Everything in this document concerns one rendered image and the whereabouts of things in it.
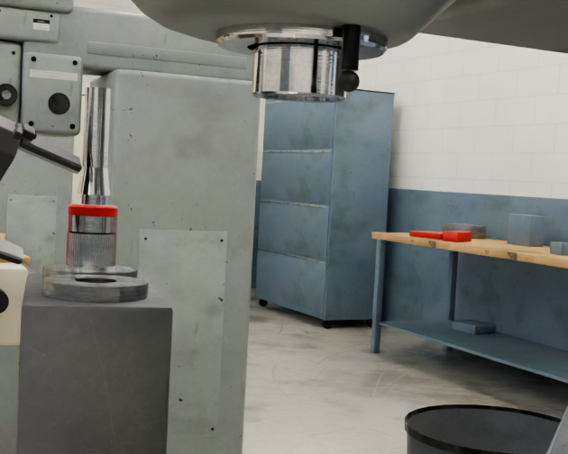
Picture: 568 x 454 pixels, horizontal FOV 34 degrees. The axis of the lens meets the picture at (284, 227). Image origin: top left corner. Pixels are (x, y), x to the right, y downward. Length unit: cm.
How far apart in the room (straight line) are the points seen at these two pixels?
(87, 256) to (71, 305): 14
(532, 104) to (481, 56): 72
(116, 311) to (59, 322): 5
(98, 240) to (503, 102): 624
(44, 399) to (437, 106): 702
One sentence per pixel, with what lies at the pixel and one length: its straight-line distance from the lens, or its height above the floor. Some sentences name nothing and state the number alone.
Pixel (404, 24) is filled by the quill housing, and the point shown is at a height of 131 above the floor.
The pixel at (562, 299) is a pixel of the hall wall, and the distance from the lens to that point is 648.
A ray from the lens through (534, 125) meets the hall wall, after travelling 676.
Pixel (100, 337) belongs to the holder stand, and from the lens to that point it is 77.
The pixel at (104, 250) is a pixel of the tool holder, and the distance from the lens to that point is 90.
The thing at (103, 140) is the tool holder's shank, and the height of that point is 127.
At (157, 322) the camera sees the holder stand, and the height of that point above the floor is 112.
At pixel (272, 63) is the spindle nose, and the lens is 46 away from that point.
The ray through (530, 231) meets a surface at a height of 98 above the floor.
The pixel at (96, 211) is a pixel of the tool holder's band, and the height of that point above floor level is 120.
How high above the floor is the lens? 124
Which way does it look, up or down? 3 degrees down
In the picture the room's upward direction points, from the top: 3 degrees clockwise
